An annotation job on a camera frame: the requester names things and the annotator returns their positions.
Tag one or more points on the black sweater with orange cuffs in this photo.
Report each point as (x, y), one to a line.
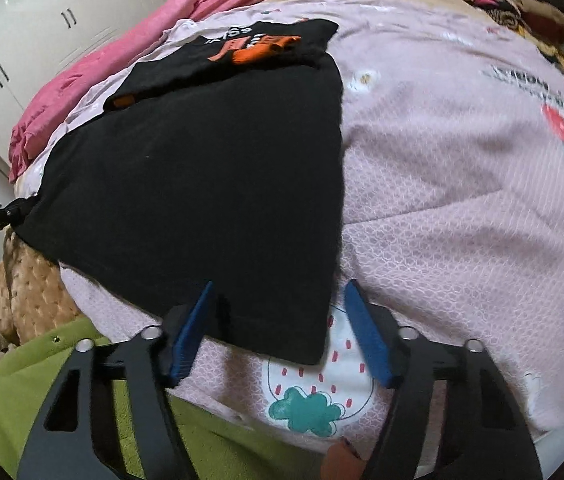
(187, 185)

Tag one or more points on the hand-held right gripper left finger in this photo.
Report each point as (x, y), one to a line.
(192, 340)

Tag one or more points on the pink plush blanket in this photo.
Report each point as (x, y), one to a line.
(87, 90)

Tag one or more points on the white wardrobe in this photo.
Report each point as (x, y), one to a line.
(37, 25)

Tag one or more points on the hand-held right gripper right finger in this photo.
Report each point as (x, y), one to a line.
(369, 340)

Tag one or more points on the tan quilted bed cover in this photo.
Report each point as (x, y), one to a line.
(32, 290)

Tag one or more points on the pile of folded clothes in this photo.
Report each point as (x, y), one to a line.
(532, 15)

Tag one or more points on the pink strawberry printed bedsheet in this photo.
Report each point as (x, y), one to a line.
(462, 210)

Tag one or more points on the green fleece clothing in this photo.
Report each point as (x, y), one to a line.
(222, 440)

